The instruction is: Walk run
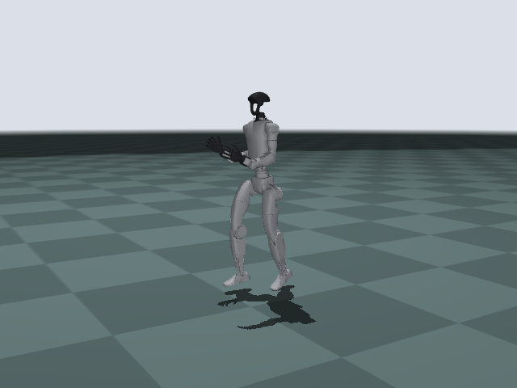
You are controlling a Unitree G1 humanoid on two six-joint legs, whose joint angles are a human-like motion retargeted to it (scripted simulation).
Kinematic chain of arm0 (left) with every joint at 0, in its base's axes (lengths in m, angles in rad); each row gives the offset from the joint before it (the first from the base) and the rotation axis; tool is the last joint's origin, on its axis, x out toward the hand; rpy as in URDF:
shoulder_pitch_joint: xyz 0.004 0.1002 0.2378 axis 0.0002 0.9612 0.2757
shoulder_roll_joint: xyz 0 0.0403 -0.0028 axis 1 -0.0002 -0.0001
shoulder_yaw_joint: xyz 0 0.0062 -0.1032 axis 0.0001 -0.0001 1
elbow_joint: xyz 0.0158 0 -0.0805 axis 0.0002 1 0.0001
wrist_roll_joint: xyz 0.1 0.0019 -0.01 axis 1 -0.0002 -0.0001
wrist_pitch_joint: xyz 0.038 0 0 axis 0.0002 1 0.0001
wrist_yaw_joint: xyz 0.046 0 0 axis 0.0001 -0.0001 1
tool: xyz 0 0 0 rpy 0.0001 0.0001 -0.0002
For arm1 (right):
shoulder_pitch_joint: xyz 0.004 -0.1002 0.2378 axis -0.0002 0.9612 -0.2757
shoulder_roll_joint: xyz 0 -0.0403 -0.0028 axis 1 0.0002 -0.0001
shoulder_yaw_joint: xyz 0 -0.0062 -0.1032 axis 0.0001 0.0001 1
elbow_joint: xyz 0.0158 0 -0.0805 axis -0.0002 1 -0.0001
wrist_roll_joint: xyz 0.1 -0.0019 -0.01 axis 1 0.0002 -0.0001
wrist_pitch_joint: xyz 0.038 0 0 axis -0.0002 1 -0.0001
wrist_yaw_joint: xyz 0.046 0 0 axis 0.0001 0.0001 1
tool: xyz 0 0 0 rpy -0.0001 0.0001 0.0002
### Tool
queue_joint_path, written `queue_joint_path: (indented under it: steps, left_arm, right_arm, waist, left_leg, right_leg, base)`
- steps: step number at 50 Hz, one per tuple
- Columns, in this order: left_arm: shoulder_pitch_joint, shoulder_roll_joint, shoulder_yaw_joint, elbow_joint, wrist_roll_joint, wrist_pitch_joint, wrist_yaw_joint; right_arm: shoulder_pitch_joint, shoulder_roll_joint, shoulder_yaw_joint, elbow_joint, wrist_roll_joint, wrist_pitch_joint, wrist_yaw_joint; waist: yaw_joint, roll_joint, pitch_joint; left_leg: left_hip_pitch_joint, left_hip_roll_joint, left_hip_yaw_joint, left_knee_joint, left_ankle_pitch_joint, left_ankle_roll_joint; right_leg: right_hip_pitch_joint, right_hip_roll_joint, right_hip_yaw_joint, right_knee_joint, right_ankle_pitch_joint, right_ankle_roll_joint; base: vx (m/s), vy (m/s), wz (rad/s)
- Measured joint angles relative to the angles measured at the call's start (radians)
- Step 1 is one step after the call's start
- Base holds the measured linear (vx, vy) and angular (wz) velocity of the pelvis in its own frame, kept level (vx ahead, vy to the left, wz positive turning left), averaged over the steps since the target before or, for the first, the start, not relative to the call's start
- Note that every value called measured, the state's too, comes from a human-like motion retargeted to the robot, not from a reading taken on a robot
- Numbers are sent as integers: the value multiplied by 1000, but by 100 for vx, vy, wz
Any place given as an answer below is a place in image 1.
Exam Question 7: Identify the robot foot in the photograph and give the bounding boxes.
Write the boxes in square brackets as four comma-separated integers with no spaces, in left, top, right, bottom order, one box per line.
[271,269,292,290]
[223,272,250,286]

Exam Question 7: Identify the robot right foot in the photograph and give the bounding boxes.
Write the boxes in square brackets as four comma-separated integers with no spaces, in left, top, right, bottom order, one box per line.
[223,272,250,286]

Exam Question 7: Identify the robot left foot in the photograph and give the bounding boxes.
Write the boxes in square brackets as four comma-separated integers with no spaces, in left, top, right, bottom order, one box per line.
[271,269,292,290]

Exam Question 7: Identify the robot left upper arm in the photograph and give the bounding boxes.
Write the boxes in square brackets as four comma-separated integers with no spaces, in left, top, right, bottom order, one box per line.
[263,123,280,158]

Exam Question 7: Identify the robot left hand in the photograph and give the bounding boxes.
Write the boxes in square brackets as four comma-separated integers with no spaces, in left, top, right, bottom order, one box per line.
[221,143,251,167]

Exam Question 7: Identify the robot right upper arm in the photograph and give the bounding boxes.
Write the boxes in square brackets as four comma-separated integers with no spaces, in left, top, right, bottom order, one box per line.
[243,124,248,157]

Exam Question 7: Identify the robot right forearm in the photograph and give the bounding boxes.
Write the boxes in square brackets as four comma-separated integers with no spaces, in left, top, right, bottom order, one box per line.
[222,151,246,162]

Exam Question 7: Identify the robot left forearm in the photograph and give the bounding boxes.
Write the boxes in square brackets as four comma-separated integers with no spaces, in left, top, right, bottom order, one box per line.
[243,154,275,170]

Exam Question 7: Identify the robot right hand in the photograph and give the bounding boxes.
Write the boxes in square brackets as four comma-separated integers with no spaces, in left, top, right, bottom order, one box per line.
[206,136,225,155]

